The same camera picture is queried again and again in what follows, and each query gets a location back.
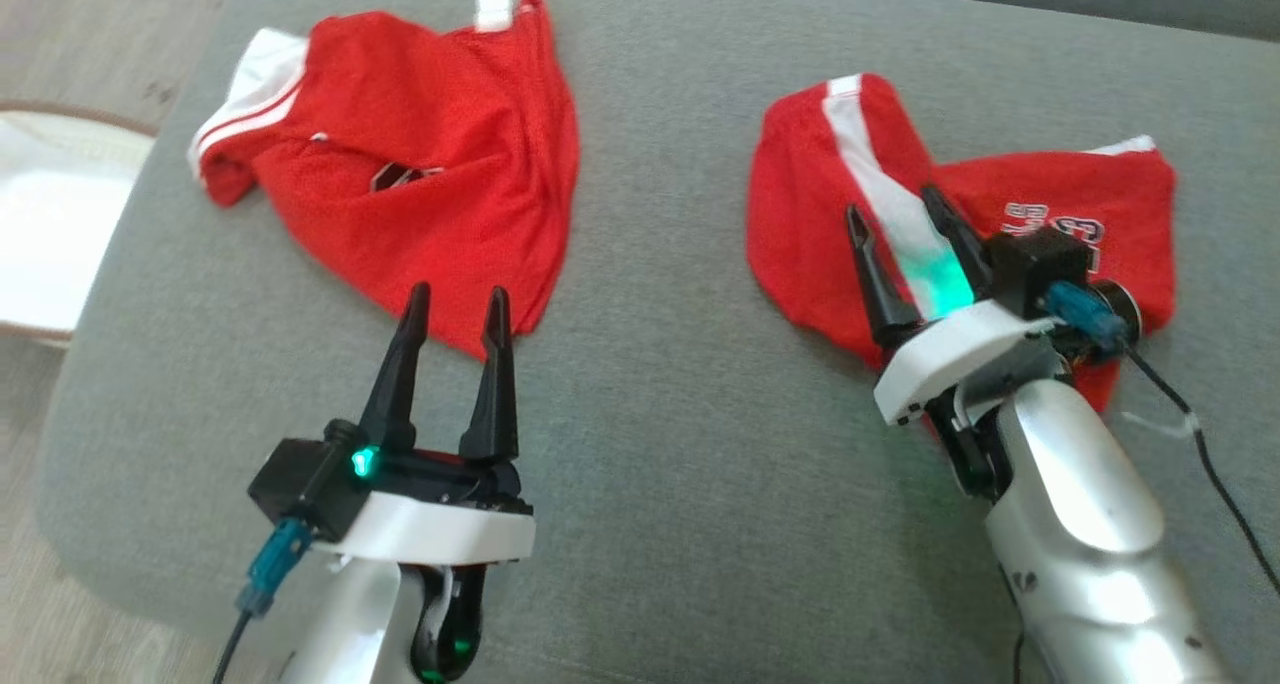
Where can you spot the red white basketball jersey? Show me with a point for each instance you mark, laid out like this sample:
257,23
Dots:
450,164

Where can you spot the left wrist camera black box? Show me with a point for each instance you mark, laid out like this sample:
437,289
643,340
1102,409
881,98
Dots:
305,489

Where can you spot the red basketball shorts white stripe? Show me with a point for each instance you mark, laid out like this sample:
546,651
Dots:
800,224

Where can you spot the grey fabric sofa seat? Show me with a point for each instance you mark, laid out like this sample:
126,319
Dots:
680,414

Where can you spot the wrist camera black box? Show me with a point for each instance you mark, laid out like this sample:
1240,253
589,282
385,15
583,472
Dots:
1040,264
305,489

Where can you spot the white laundry basket brown rim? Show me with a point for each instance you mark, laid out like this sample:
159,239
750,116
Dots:
50,214

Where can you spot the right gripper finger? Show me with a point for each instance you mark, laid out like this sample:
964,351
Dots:
958,234
882,289

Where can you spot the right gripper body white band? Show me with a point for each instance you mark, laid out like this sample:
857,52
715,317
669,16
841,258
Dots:
950,359

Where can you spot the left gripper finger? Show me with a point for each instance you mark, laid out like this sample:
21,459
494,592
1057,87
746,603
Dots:
395,384
495,394

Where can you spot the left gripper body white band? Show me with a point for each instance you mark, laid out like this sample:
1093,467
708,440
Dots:
440,534

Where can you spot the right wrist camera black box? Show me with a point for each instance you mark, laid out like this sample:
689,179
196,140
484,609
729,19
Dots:
1040,264

